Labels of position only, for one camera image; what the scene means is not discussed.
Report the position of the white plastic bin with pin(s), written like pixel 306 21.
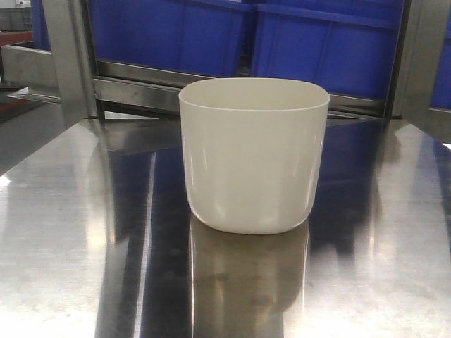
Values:
pixel 252 151

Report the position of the blue crate behind left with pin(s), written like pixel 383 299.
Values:
pixel 200 37

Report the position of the blue crate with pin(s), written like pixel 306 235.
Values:
pixel 441 91
pixel 200 37
pixel 346 47

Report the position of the blue crate behind right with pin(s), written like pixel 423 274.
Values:
pixel 346 47

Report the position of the blue crate far right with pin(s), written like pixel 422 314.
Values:
pixel 441 91

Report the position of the steel shelf rack frame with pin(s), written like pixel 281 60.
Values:
pixel 69 73

